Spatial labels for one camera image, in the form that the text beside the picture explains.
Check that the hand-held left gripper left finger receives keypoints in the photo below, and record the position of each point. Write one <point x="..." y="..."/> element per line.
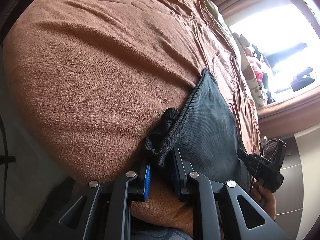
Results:
<point x="147" y="180"/>

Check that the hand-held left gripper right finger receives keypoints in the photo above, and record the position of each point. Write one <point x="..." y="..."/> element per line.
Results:
<point x="178" y="180"/>

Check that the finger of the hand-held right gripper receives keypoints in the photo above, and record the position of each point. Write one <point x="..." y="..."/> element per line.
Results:
<point x="243" y="156"/>

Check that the black sleeveless vest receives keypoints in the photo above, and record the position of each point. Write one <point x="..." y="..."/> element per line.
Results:
<point x="212" y="125"/>

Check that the person's right hand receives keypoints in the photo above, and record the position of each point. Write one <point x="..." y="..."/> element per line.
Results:
<point x="267" y="200"/>

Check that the grey wardrobe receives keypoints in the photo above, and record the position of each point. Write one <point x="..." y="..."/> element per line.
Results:
<point x="295" y="187"/>

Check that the hanging dark garment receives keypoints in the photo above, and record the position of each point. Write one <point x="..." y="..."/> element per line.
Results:
<point x="302" y="80"/>

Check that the cartoon print bedding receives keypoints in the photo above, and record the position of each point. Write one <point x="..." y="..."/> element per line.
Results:
<point x="250" y="52"/>

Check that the brown blanket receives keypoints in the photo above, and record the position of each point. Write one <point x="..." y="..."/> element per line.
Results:
<point x="87" y="67"/>

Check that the pale green quilt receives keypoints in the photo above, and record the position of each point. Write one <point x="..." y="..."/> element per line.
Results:
<point x="215" y="10"/>

